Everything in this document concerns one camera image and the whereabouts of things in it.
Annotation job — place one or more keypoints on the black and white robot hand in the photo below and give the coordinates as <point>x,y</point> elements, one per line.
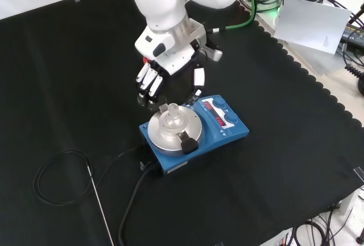
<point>176,58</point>

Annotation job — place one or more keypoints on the clear round-bottom glass flask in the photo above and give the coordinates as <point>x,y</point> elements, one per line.
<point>172,119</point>

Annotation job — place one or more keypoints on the heater with blue base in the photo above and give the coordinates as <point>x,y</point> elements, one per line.
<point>236,132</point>

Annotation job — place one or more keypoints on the black bench cloth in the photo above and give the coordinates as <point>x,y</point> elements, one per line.
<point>270,115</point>

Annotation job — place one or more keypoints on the pale board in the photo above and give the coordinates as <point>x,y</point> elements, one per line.
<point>310,24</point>

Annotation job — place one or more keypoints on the thin metal probe rod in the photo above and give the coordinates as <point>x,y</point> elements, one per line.
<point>99,203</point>

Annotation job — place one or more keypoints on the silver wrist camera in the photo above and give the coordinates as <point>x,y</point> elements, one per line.
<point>214,53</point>

